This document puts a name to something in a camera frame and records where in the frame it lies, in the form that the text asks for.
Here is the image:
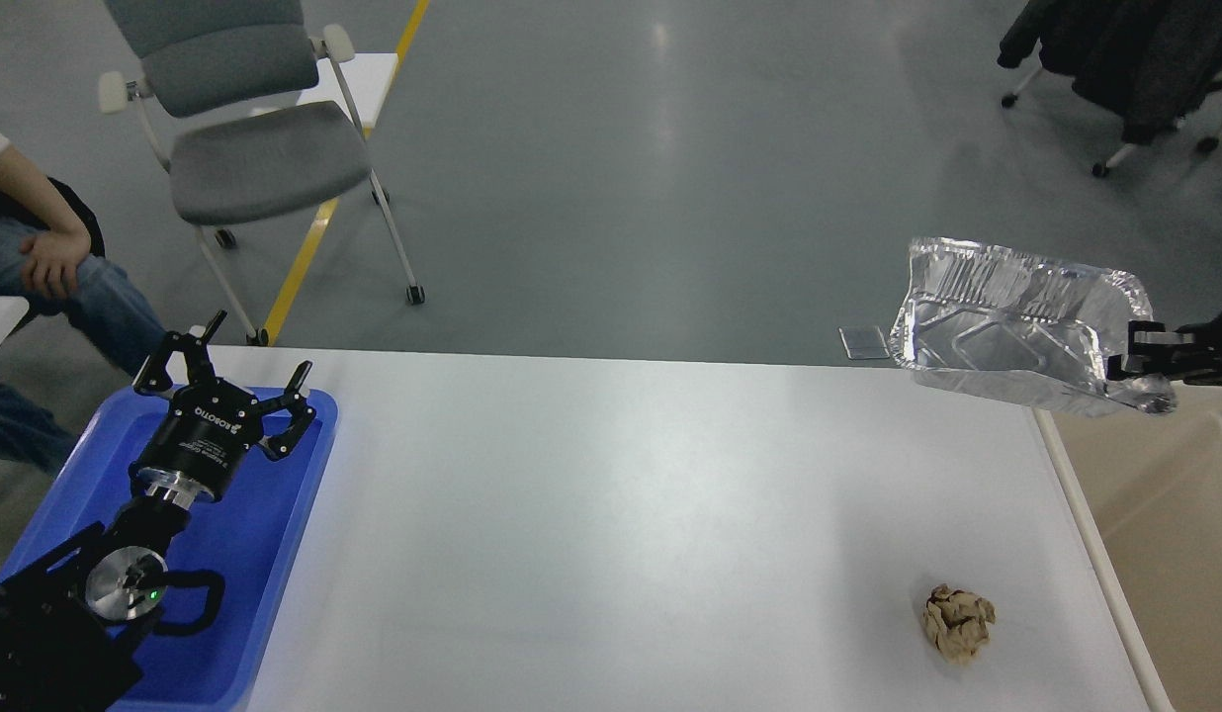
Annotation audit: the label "blue plastic tray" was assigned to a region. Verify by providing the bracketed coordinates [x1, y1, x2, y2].
[1, 390, 338, 711]

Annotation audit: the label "white board behind chair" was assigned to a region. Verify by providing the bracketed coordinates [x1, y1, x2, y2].
[295, 53, 400, 133]

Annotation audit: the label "seated person's hand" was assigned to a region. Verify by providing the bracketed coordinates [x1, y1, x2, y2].
[20, 230, 90, 300]

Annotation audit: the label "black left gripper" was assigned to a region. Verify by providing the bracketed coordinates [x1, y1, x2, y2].
[130, 309, 316, 503]

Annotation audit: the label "crumpled brown paper ball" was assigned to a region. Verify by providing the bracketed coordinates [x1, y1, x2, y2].
[921, 584, 997, 666]

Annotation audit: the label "seated person's forearm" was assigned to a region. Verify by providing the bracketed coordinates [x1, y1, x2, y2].
[0, 143, 90, 243]

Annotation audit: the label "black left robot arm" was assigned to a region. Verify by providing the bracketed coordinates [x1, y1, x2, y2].
[0, 311, 316, 711]

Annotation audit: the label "beige plastic bin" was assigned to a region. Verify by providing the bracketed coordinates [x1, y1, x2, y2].
[1037, 385, 1222, 711]

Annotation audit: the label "aluminium foil tray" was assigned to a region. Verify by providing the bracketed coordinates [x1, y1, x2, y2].
[890, 237, 1178, 416]

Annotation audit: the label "grey office chair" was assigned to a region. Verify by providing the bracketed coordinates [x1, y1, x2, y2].
[99, 1, 426, 346]

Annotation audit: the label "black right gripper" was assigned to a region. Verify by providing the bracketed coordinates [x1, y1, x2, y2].
[1107, 311, 1222, 387]

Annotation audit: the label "seated person's jeans legs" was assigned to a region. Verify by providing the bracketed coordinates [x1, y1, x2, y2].
[0, 213, 169, 476]

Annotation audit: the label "left floor outlet plate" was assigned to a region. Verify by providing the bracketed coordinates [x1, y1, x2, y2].
[837, 325, 892, 361]

